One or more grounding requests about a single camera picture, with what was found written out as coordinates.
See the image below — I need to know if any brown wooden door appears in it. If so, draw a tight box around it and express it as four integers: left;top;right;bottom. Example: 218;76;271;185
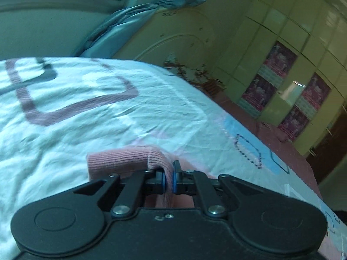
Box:
306;108;347;186

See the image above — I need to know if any pink wall poster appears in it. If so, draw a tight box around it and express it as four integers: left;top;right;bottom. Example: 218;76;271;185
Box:
240;74;277;111
264;41;298;80
279;106;311;141
295;73;332;113

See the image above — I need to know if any brown striped pillow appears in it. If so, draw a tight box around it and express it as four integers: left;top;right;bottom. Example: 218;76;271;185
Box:
201;78;231;96

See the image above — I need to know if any cream bed headboard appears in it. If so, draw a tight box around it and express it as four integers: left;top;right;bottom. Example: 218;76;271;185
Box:
114;7;217;69

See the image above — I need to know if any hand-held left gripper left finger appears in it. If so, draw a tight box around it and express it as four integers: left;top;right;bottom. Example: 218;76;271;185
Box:
73;168;167;219

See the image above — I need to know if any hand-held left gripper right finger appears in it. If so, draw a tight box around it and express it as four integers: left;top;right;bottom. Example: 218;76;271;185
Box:
171;161;268;220

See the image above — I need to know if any blue curtain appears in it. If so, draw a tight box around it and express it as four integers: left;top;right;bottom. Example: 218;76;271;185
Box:
73;0;217;57

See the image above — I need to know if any white floral pillow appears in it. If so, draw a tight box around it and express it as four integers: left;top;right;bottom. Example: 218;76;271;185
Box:
163;54;217;87

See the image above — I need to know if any cream wardrobe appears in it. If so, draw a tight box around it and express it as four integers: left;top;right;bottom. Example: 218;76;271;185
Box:
211;0;347;158

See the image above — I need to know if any white patterned blanket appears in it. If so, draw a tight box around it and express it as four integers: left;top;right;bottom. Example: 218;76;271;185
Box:
0;57;342;260

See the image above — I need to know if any pink knit sweater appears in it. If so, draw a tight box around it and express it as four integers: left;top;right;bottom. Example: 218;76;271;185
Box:
87;146;217;209

